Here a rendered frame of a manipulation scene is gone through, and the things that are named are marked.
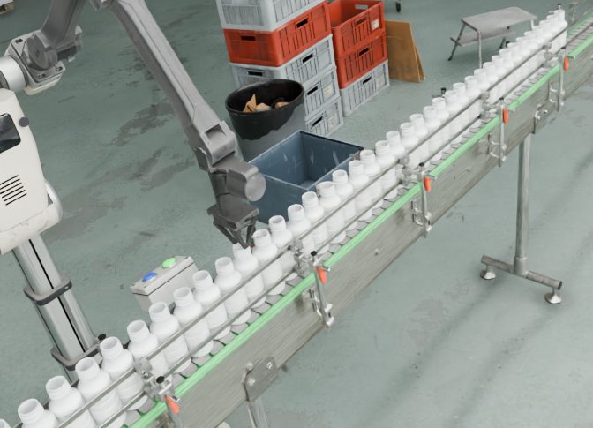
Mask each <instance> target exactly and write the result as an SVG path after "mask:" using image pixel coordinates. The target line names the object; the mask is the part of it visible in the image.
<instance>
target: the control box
mask: <svg viewBox="0 0 593 428"><path fill-rule="evenodd" d="M172 259H174V260H175V262H174V263H172V264H171V265H169V266H166V267H164V266H163V264H162V265H161V266H159V267H157V268H156V269H155V270H154V271H153V272H154V273H155V276H154V277H152V278H151V279H149V280H147V281H143V278H142V279H141V280H139V281H138V282H136V283H134V284H133V285H132V286H130V289H131V291H132V292H133V294H134V296H135V297H136V299H137V301H138V302H139V305H140V307H141V309H142V310H143V311H145V312H149V308H150V306H151V305H152V304H155V303H158V302H163V303H165V304H166V305H167V306H168V307H169V306H170V305H171V304H173V303H174V302H175V299H174V292H175V291H176V290H177V289H179V288H182V287H187V288H189V289H193V288H194V283H193V278H192V277H193V276H194V274H196V273H197V272H198V269H197V268H196V266H195V264H194V263H193V260H192V258H191V257H185V256H174V257H173V258H172Z"/></svg>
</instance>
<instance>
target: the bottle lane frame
mask: <svg viewBox="0 0 593 428"><path fill-rule="evenodd" d="M569 56H575V60H571V59H569V61H568V69H567V71H565V66H564V79H563V90H564V91H565V95H564V96H563V102H564V101H565V100H566V99H567V98H569V97H570V96H571V95H572V94H573V93H574V92H575V91H576V90H577V89H578V88H579V87H580V86H581V85H582V84H584V83H585V82H586V81H587V80H588V79H589V78H590V77H591V76H592V75H593V34H592V35H591V36H590V37H589V38H588V39H587V40H585V42H583V43H582V44H581V45H580V46H579V47H577V48H576V49H575V50H573V52H572V53H570V54H569ZM550 80H551V81H552V90H558V86H559V63H558V64H556V66H555V67H553V68H552V69H551V70H550V71H548V72H547V73H546V74H545V75H544V76H543V77H542V78H541V79H539V80H538V82H536V83H535V84H533V86H532V87H529V89H528V90H527V91H526V92H523V94H522V95H521V96H519V97H518V98H517V99H516V100H515V101H513V102H512V103H511V104H510V105H508V108H513V109H515V112H509V113H508V122H507V124H505V123H504V144H506V146H507V149H506V150H505V156H507V155H508V154H509V153H511V152H512V151H513V150H514V149H515V148H516V147H517V146H518V145H519V144H520V143H521V142H522V141H523V140H524V139H526V138H527V137H528V136H529V135H530V134H531V133H532V132H533V131H534V120H535V114H536V112H537V110H538V109H540V108H541V107H542V106H543V105H544V104H545V103H546V104H547V106H548V109H547V110H548V112H547V117H548V116H549V115H550V114H551V113H552V112H553V111H555V110H556V107H555V105H556V103H553V102H550V101H548V93H549V92H550V91H551V90H550V89H548V87H549V81H550ZM551 94H552V95H551V100H552V101H557V100H558V97H557V96H556V92H552V91H551ZM490 132H492V142H493V143H499V114H497V116H496V117H494V118H493V119H492V120H491V121H490V122H489V123H488V124H486V126H484V127H483V128H480V131H478V132H477V133H474V134H475V135H474V136H472V137H471V138H470V139H469V140H468V141H466V142H465V143H464V144H462V146H460V147H459V148H458V149H455V151H454V152H453V153H452V154H450V155H449V156H448V157H447V158H446V159H445V160H442V161H443V162H442V163H441V164H440V165H439V166H436V168H435V169H434V170H432V171H429V175H433V176H437V177H438V179H437V180H436V181H435V180H431V190H430V191H427V192H426V196H427V211H428V212H429V213H430V214H431V215H432V218H431V219H430V221H431V226H432V225H433V224H434V223H435V222H436V221H438V220H439V219H440V218H441V217H442V216H443V215H444V214H445V213H446V212H447V211H448V210H449V209H450V208H451V207H452V206H454V205H455V204H456V203H457V202H458V201H459V200H460V199H461V198H462V197H463V196H464V195H465V194H466V193H468V192H469V191H470V190H471V189H472V188H473V187H474V186H475V185H476V184H477V183H478V182H479V181H480V180H481V179H483V178H484V177H485V176H486V175H487V174H488V173H489V172H490V171H491V170H492V169H493V168H494V167H495V166H497V165H498V163H497V161H496V160H497V158H498V157H494V156H491V154H489V145H490V144H491V142H489V133H490ZM399 197H400V198H399V199H398V200H396V201H395V202H394V203H393V202H391V203H392V205H391V206H390V207H389V208H388V209H383V210H384V212H383V213H382V214H381V215H379V216H376V219H375V220H373V221H372V222H371V223H367V226H366V227H365V228H364V229H362V230H359V233H358V234H357V235H355V236H354V237H353V238H351V237H349V238H350V240H349V241H348V242H347V243H346V244H345V245H341V249H340V250H338V251H337V252H336V253H331V252H330V253H331V254H332V256H331V257H330V258H329V259H327V260H326V261H323V264H324V265H325V266H327V267H331V268H332V272H331V273H328V272H326V271H325V272H326V278H327V281H326V283H323V287H324V291H325V297H326V301H327V303H329V304H331V305H332V311H331V313H332V317H333V318H334V317H335V316H337V315H338V314H339V313H340V312H341V311H342V310H343V309H344V308H345V307H346V306H347V305H348V304H349V303H350V302H352V301H353V300H354V299H355V298H356V297H357V296H358V295H359V294H360V293H361V292H362V291H363V290H364V289H366V288H367V287H368V286H369V285H370V284H371V283H372V282H373V281H374V280H375V279H376V278H377V277H378V276H379V275H381V274H382V273H383V272H384V271H385V270H386V269H387V268H388V267H389V266H390V265H391V264H392V263H393V262H394V261H396V260H397V259H398V258H399V257H400V256H401V255H402V254H403V253H404V252H405V251H406V250H407V249H408V248H409V247H410V246H411V245H412V244H413V243H415V242H416V240H417V239H418V238H419V237H420V236H422V235H423V233H422V232H421V228H422V227H423V226H420V225H417V224H416V222H413V213H414V212H415V209H412V200H413V199H414V198H416V199H417V210H418V211H422V205H421V192H420V182H418V183H417V184H415V185H414V186H413V187H412V188H411V189H410V190H407V192H406V193H405V194H404V195H402V196H399ZM300 278H302V279H303V280H302V281H301V282H300V283H299V284H297V285H296V286H295V287H293V286H290V287H291V288H292V290H291V291H290V292H289V293H288V294H286V295H285V296H283V295H280V296H281V299H280V300H279V301H278V302H277V303H276V304H269V305H270V306H271V308H270V309H268V310H267V311H266V312H265V313H263V314H259V313H257V314H258V315H259V318H258V319H256V320H255V321H254V322H253V323H251V324H248V323H245V324H246V325H247V326H248V327H247V328H246V329H245V330H244V331H243V332H242V333H241V334H236V333H233V334H234V335H235V336H236V338H234V339H233V340H232V341H231V342H230V343H228V344H224V343H221V344H222V345H223V348H222V349H221V350H220V351H219V352H218V353H216V354H215V355H211V354H209V353H208V355H209V356H210V357H211V358H210V359H209V360H208V361H207V362H206V363H204V364H203V365H202V366H199V365H197V364H195V365H196V366H197V367H198V370H197V371H195V372H194V373H193V374H192V375H191V376H190V377H189V378H186V377H185V376H183V375H182V377H183V378H184V382H182V383H181V384H180V385H179V386H178V387H176V388H175V390H176V393H175V395H176V396H177V397H179V398H180V399H181V400H182V401H181V403H180V404H178V408H179V411H178V414H179V416H180V418H181V421H182V423H183V426H184V428H217V427H218V426H219V425H220V424H222V423H223V422H224V421H225V420H226V419H227V418H228V417H229V416H230V415H231V414H232V413H233V412H234V411H236V410H237V409H238V408H239V407H240V406H241V405H242V404H243V403H244V402H245V401H246V400H247V399H248V397H247V393H246V391H245V388H244V378H245V375H246V373H247V372H248V371H249V370H252V369H253V367H254V366H255V365H256V364H257V363H258V362H259V361H261V360H262V359H263V358H264V357H265V356H266V355H268V356H272V357H274V361H275V364H276V368H277V371H279V370H280V369H281V368H282V367H283V366H284V365H285V364H286V363H287V362H288V361H289V360H290V359H291V358H292V357H293V356H294V355H295V354H296V353H297V352H298V351H299V350H300V349H301V348H302V347H303V346H304V345H305V344H306V343H308V342H309V341H310V340H311V339H312V338H313V337H314V336H315V335H316V334H317V333H318V332H319V331H320V330H321V329H323V328H324V327H323V326H322V324H321V321H322V320H323V318H322V317H321V316H319V315H318V314H317V312H315V311H314V310H313V305H312V303H313V302H314V301H315V300H314V298H312V297H311V292H310V289H311V288H312V287H313V286H315V287H316V292H317V296H316V297H317V299H318V300H319V295H318V290H317V285H316V281H315V275H314V273H311V274H309V275H308V276H307V277H306V278H303V277H300ZM154 402H155V403H156V404H155V406H154V407H152V408H151V409H150V410H149V411H148V412H147V413H146V414H143V413H141V412H139V414H140V415H141V418H140V419H139V420H138V421H137V422H135V423H134V424H133V425H132V426H130V427H129V426H127V425H125V424H124V428H174V424H173V423H172V421H171V419H170V417H169V411H168V409H167V406H166V404H165V402H164V403H161V402H158V401H156V400H155V399H154Z"/></svg>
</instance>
